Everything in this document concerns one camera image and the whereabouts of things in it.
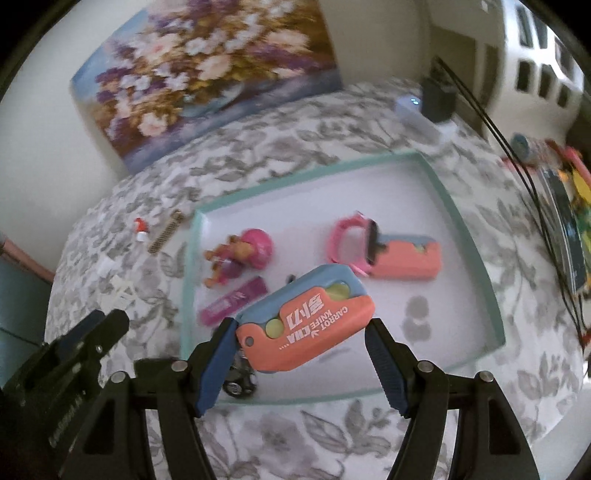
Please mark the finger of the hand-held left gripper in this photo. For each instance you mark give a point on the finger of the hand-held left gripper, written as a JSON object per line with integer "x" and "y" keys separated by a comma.
{"x": 104, "y": 337}
{"x": 83, "y": 325}

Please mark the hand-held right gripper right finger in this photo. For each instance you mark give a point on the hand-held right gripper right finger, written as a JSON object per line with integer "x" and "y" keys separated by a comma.
{"x": 385, "y": 364}

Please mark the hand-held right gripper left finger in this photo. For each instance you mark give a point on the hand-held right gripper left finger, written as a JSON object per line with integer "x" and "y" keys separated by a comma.
{"x": 214, "y": 364}

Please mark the black toy car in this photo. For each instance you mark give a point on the black toy car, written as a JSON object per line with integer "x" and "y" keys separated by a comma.
{"x": 238, "y": 383}

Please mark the white hair clip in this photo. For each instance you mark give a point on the white hair clip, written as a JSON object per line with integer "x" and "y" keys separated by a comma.
{"x": 120, "y": 293}

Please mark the white charger plug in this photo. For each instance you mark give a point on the white charger plug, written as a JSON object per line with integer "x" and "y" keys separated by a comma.
{"x": 105, "y": 267}

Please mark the magenta packet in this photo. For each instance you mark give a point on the magenta packet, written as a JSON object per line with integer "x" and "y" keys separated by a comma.
{"x": 231, "y": 302}

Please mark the orange toy carrot knife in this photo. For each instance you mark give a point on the orange toy carrot knife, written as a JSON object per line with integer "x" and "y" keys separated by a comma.
{"x": 314, "y": 332}
{"x": 406, "y": 258}

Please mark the red glue bottle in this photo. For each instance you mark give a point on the red glue bottle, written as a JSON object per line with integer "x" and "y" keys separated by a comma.
{"x": 141, "y": 228}

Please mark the gold patterned metal bar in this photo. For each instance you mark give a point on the gold patterned metal bar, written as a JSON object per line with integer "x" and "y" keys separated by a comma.
{"x": 165, "y": 230}

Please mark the pink dog figure toy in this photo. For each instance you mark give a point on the pink dog figure toy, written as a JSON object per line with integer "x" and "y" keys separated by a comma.
{"x": 254, "y": 247}

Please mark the pink smartwatch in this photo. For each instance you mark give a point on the pink smartwatch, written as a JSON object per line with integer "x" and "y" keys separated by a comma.
{"x": 334, "y": 240}

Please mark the shallow teal cardboard box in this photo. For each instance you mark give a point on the shallow teal cardboard box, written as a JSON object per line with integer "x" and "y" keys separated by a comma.
{"x": 323, "y": 198}

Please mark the smartphone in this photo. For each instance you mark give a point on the smartphone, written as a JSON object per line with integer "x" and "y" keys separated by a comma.
{"x": 563, "y": 221}

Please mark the white power strip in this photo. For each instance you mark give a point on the white power strip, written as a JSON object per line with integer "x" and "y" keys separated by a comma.
{"x": 415, "y": 115}

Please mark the colourful cylinder toy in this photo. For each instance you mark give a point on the colourful cylinder toy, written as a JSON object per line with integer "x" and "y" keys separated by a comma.
{"x": 526, "y": 147}

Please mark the pile of colourful toys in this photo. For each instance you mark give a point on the pile of colourful toys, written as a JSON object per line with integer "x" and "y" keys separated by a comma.
{"x": 582, "y": 184}

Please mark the black power adapter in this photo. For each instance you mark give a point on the black power adapter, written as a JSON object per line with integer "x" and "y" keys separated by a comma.
{"x": 438, "y": 94}

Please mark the flower painting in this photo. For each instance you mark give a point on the flower painting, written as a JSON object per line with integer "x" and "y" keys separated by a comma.
{"x": 207, "y": 69}

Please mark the white cabinet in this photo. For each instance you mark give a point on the white cabinet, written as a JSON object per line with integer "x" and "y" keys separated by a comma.
{"x": 461, "y": 41}

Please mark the white lattice panel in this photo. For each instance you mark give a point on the white lattice panel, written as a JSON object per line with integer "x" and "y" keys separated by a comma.
{"x": 540, "y": 60}

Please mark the brown wooden rail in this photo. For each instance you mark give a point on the brown wooden rail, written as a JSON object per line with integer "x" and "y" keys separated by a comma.
{"x": 27, "y": 258}

